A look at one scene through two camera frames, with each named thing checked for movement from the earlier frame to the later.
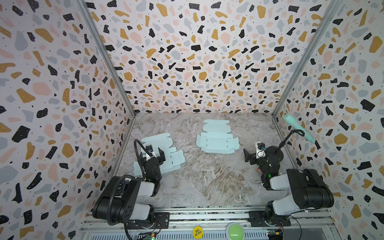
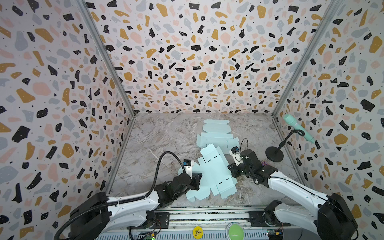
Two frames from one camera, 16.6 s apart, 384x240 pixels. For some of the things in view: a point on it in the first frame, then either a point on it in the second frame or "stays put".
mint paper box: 173,158 -> 216,175
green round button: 234,231 stays put
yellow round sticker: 198,232 stays put
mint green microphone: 291,120 stays put
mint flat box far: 216,140 stays put
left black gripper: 157,159 -> 195,181
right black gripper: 251,156 -> 237,169
